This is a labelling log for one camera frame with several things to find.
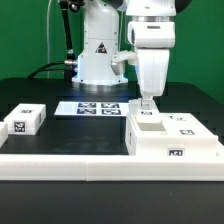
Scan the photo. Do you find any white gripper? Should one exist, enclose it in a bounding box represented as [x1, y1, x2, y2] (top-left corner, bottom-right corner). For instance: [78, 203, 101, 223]
[128, 21, 175, 110]

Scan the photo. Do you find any white cabinet door panel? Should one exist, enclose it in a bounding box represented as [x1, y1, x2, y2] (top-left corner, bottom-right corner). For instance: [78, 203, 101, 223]
[129, 98, 159, 116]

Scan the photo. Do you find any white cabinet body box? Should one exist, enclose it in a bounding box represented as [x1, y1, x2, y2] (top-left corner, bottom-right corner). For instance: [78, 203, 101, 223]
[125, 113, 218, 158]

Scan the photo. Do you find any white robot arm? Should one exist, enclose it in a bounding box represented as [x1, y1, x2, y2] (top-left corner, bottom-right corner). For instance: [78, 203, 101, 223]
[72, 0, 192, 110]

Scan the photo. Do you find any white cabinet top block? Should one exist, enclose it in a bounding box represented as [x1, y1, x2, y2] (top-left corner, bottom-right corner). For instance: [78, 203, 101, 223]
[4, 103, 46, 135]

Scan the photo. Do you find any white marker base sheet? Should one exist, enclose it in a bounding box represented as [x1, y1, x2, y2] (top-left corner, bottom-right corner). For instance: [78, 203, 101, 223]
[55, 101, 128, 117]

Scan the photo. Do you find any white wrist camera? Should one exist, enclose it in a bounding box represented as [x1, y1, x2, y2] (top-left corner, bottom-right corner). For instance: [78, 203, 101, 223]
[111, 50, 137, 75]

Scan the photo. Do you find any black cable bundle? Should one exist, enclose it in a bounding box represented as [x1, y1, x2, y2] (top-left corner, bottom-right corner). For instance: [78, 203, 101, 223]
[27, 61, 74, 80]

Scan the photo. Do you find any white U-shaped fence frame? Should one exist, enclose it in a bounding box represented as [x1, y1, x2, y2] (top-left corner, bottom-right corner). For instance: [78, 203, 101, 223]
[0, 120, 224, 181]

